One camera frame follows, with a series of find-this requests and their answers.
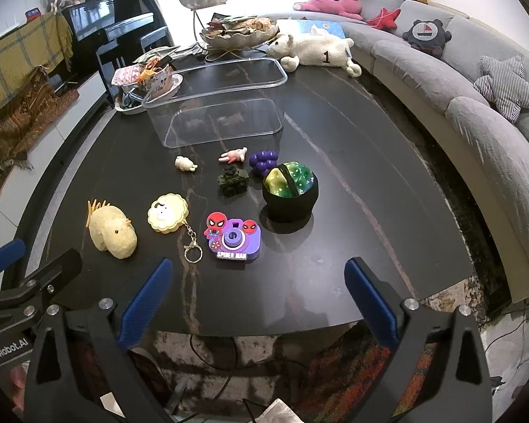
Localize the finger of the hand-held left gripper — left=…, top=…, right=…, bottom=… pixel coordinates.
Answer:
left=0, top=238, right=27, bottom=276
left=0, top=248, right=84, bottom=335

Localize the black floor cable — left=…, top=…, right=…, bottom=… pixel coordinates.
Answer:
left=187, top=332, right=309, bottom=406

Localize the black piano bench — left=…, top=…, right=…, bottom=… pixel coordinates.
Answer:
left=96, top=26, right=170, bottom=93

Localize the small pink bunny toy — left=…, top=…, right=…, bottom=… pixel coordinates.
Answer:
left=219, top=147, right=248, bottom=163

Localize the striped star pillow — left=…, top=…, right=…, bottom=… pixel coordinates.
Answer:
left=473, top=54, right=529, bottom=124

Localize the yellow cookie bunny keychain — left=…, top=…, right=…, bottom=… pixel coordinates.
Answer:
left=147, top=192, right=202, bottom=264

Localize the yellow capybara plush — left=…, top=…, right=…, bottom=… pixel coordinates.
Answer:
left=87, top=199, right=138, bottom=260

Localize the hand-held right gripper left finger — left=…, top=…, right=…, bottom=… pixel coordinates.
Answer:
left=24, top=258, right=174, bottom=423

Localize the purple toy camera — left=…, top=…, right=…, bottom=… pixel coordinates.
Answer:
left=206, top=211, right=262, bottom=263

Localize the white round plate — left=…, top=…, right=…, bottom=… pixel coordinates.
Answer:
left=115, top=73, right=184, bottom=116

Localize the purple grapes toy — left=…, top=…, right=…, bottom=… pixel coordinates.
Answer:
left=249, top=150, right=278, bottom=176

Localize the grey curved sofa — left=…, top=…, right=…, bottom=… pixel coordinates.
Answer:
left=264, top=0, right=529, bottom=313

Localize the white sheep plush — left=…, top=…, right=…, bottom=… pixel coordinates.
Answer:
left=266, top=27, right=361, bottom=78

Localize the green tank toy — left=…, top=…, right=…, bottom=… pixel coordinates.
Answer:
left=217, top=166, right=250, bottom=197

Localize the yellow plaid blanket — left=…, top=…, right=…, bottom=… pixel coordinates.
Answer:
left=0, top=11, right=73, bottom=119

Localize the navy boat cushion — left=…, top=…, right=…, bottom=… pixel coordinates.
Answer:
left=401, top=18, right=451, bottom=58

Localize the blue book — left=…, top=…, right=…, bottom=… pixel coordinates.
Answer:
left=286, top=18, right=345, bottom=40

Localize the clear plastic container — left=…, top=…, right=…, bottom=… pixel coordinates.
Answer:
left=142, top=56, right=288, bottom=148

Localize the pile of snack packets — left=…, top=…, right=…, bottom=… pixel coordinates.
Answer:
left=201, top=12, right=274, bottom=38

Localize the brown patterned cloth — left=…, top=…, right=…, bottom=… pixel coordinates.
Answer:
left=0, top=68, right=80, bottom=172

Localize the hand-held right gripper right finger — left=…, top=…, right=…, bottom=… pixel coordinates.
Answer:
left=344, top=258, right=505, bottom=423

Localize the red star pillow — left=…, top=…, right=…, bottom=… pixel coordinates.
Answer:
left=366, top=7, right=401, bottom=31

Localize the pink patterned pouch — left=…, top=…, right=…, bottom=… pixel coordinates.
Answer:
left=112, top=65, right=144, bottom=86

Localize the pink bear plush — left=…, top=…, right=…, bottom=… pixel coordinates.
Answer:
left=293, top=0, right=363, bottom=20

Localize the black marble desktop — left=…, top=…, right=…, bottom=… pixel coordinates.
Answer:
left=24, top=18, right=474, bottom=336

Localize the grey folded bag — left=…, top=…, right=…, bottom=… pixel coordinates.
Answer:
left=134, top=46, right=181, bottom=65

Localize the black piano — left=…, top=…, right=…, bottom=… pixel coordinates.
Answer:
left=62, top=0, right=157, bottom=84

